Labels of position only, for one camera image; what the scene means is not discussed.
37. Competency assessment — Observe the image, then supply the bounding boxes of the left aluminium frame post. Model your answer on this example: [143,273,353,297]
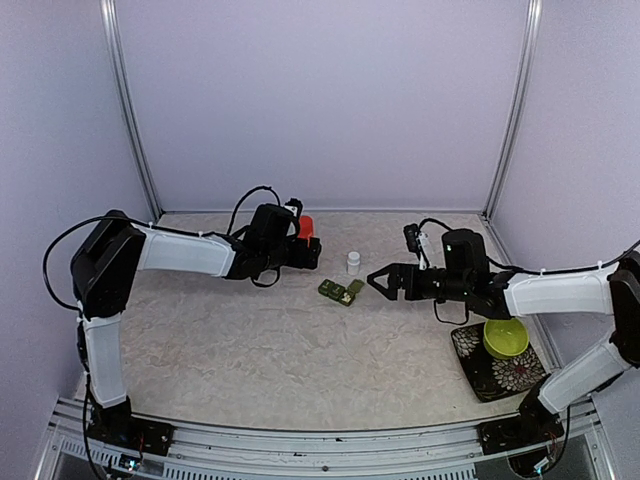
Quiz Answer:
[100,0,164,220]

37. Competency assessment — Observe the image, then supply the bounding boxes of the right aluminium frame post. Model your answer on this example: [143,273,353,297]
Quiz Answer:
[480,0,544,221]

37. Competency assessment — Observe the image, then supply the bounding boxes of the white pill bottle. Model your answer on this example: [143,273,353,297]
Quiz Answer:
[346,251,361,276]

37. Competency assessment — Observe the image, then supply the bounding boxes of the aluminium frame post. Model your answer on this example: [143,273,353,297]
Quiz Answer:
[100,0,164,220]
[480,0,544,221]

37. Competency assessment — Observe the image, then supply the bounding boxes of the red pill bottle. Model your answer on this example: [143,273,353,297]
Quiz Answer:
[298,215,314,242]

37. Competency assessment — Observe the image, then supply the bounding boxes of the aluminium front rail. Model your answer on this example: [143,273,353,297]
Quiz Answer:
[28,399,621,479]

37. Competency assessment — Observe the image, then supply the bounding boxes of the green weekly pill organizer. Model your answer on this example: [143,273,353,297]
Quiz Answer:
[317,279,365,307]

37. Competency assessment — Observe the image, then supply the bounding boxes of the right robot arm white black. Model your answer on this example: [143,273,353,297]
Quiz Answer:
[367,224,639,444]

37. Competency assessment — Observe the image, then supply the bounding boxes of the lime green bowl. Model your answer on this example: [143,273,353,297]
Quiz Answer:
[483,318,530,359]

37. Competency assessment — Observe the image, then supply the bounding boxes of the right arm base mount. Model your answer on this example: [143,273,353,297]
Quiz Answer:
[477,416,565,455]

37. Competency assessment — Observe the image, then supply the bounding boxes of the black floral square plate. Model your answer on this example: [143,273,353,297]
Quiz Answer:
[451,324,546,403]

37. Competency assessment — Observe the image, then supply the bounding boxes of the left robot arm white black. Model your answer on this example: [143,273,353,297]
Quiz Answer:
[70,199,321,445]

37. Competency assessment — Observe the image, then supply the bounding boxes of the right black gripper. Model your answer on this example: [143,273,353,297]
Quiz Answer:
[368,262,472,301]

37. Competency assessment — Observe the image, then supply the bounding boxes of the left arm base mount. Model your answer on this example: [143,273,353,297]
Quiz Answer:
[87,416,175,456]

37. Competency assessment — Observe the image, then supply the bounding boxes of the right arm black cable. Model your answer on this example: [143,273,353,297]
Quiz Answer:
[417,217,454,236]

